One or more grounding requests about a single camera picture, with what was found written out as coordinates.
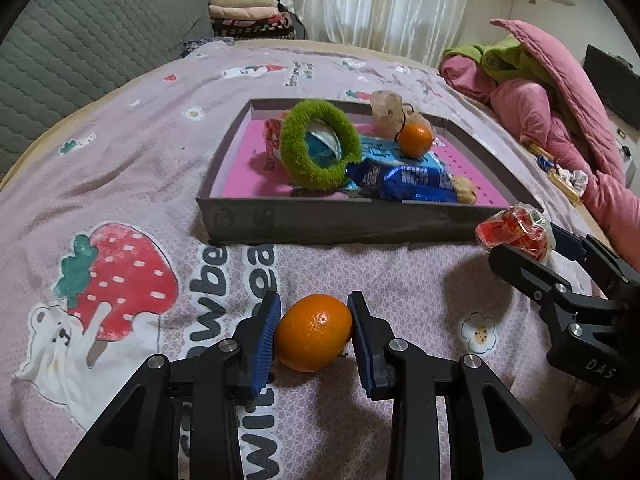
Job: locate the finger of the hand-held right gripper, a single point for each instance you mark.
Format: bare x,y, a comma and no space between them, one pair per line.
525,272
567,242

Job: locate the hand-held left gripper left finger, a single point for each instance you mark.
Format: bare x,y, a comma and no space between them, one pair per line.
262,350

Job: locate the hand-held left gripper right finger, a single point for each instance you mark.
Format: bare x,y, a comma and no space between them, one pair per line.
365,350

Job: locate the red white plastic snack egg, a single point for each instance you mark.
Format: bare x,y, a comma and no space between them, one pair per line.
510,227
272,135

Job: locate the tangerine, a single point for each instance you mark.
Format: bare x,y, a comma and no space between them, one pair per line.
416,140
312,332

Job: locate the grey cardboard box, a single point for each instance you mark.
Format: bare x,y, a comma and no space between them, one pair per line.
325,222

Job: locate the blue snack packet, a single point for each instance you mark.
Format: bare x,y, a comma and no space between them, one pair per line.
400,180

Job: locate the green knitted scrunchie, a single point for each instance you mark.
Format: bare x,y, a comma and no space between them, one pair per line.
295,160

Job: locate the beige plush toy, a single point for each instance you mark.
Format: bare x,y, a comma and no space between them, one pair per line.
387,107

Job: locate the yellow biscuit packet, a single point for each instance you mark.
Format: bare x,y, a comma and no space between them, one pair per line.
565,190

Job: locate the white dresser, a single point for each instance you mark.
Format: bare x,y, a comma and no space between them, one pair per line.
629,160

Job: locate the pink quilt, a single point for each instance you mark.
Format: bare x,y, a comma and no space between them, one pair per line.
540,105

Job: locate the black television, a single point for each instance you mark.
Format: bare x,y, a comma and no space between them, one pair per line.
610,85

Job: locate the green blanket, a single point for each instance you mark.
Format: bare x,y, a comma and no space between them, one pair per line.
500,60

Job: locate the white curtain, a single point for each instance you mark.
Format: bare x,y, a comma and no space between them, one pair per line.
380,5

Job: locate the dark blue patterned cloth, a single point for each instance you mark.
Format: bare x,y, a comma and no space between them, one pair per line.
207,46

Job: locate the dark patterned folded blanket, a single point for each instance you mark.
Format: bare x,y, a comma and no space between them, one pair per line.
250,27

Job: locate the black cloth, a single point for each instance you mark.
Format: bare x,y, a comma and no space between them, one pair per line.
287,17

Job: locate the pink folded blanket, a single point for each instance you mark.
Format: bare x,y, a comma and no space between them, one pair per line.
242,12

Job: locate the grey quilted headboard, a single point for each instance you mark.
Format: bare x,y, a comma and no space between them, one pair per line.
75,35

